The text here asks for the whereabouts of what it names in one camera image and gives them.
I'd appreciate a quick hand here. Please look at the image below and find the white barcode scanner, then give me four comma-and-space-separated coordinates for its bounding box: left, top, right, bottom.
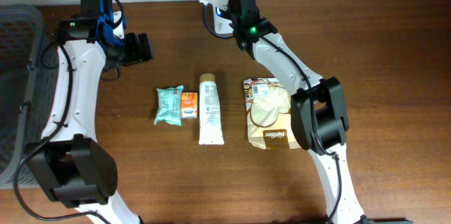
213, 7, 233, 35

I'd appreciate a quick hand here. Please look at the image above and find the white cream tube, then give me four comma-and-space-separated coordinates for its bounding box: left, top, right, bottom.
199, 73, 224, 145

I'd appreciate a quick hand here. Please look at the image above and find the brown grain bag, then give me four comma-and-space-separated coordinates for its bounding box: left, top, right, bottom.
243, 77, 300, 150

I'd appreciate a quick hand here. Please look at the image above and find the teal snack packet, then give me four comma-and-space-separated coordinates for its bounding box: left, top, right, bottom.
154, 85, 184, 126

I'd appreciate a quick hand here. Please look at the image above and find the orange tissue pack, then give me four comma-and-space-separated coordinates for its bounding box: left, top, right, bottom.
180, 92, 198, 118

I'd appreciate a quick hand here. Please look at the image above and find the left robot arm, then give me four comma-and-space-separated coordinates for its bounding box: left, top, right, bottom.
21, 0, 153, 223

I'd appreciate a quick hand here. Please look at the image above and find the grey plastic basket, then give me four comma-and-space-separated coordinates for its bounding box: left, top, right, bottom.
1, 4, 58, 190

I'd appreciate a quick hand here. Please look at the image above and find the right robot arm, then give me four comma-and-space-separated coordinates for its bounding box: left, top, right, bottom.
228, 0, 368, 223

